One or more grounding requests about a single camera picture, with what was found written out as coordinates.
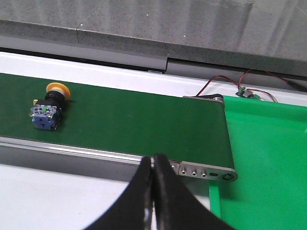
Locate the green conveyor belt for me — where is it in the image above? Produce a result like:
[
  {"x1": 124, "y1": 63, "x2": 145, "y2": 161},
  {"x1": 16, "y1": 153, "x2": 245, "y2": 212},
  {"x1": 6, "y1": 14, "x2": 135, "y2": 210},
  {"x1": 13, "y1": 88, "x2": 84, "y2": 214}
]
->
[{"x1": 0, "y1": 74, "x2": 234, "y2": 168}]

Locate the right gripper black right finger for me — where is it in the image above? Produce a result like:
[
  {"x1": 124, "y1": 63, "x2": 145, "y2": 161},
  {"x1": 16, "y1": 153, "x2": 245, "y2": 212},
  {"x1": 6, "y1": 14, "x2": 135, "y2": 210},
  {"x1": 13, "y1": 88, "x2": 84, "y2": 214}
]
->
[{"x1": 153, "y1": 153, "x2": 233, "y2": 230}]

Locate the small green circuit board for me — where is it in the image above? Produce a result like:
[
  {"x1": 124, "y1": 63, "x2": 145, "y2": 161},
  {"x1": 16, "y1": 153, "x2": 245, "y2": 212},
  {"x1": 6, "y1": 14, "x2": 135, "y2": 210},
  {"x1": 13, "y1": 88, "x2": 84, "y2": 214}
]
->
[{"x1": 236, "y1": 87, "x2": 260, "y2": 100}]

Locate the bright green plastic tray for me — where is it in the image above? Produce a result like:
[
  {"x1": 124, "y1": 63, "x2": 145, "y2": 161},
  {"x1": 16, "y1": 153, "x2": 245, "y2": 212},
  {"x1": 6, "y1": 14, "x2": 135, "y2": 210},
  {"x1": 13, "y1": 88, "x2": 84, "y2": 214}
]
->
[{"x1": 212, "y1": 96, "x2": 307, "y2": 230}]

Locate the aluminium conveyor frame rail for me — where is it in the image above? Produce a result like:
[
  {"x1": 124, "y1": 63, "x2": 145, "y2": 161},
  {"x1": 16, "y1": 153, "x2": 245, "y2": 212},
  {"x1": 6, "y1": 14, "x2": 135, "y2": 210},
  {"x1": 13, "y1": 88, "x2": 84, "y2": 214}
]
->
[{"x1": 0, "y1": 136, "x2": 238, "y2": 182}]

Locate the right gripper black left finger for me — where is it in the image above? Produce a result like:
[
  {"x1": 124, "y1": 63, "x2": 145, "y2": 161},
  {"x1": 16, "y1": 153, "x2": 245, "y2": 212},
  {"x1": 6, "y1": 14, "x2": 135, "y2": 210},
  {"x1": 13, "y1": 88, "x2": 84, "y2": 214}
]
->
[{"x1": 86, "y1": 157, "x2": 153, "y2": 230}]

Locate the yellow mushroom push button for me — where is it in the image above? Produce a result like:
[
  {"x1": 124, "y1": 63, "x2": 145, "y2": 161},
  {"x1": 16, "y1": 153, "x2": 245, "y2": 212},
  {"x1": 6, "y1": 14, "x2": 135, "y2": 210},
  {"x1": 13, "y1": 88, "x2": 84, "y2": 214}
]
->
[{"x1": 29, "y1": 82, "x2": 71, "y2": 130}]

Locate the red and black wire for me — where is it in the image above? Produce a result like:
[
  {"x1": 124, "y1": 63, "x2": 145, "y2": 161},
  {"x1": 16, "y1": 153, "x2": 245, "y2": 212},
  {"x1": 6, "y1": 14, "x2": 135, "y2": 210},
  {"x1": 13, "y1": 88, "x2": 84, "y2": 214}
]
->
[{"x1": 196, "y1": 69, "x2": 307, "y2": 97}]

